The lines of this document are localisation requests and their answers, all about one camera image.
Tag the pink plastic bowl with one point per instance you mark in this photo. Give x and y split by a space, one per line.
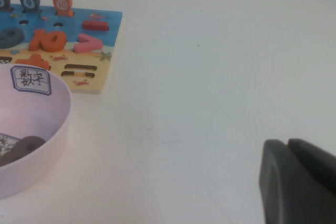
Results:
39 155

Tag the orange plus sign piece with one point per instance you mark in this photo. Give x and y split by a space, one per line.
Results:
34 60

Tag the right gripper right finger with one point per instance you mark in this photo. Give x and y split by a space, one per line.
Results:
315 161

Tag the pink greater-than sign piece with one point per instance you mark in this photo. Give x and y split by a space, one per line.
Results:
81 47

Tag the orange fish piece number 10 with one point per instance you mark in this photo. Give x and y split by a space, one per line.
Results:
62 2

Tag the dark blue number 9 piece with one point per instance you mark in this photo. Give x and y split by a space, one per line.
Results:
18 39

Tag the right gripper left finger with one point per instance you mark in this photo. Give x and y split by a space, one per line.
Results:
288 187

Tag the colourful wooden number puzzle board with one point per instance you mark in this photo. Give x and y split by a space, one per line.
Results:
110 24

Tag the red minus sign piece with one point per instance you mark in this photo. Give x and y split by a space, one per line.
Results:
95 25

